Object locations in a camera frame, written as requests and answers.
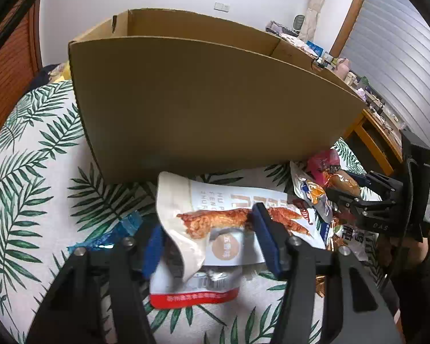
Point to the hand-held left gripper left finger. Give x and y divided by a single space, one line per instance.
153 254

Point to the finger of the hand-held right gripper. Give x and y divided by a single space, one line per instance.
380 186
358 208

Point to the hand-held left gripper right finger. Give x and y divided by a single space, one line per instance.
266 236

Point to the brown sausage snack packet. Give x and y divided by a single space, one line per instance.
345 182

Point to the white chicken feet snack packet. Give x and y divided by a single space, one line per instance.
215 193

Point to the cardboard box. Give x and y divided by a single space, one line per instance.
200 107

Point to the white black-lettered snack packet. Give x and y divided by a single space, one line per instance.
344 237

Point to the blue foil wrapper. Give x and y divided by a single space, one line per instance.
125 227

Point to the pink snack packet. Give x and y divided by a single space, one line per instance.
322 161

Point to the tissue box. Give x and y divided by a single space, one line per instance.
361 93

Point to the pink thermos bottle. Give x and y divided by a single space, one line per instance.
342 67

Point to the grey window blind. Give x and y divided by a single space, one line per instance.
390 50

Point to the leaf-print blanket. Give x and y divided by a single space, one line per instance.
32 172

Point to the folded floral cloth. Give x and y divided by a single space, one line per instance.
299 43

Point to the small white fan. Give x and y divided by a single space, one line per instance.
299 23

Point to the purple cloth bundle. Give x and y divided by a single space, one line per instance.
274 27

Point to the beige curtain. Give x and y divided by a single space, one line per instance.
317 3

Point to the dark blue quilt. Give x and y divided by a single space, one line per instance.
44 77

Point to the wooden louvered wardrobe door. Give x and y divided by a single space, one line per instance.
7 71

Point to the wooden window frame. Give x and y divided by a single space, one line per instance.
351 10

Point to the white wall switch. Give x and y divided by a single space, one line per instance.
222 6

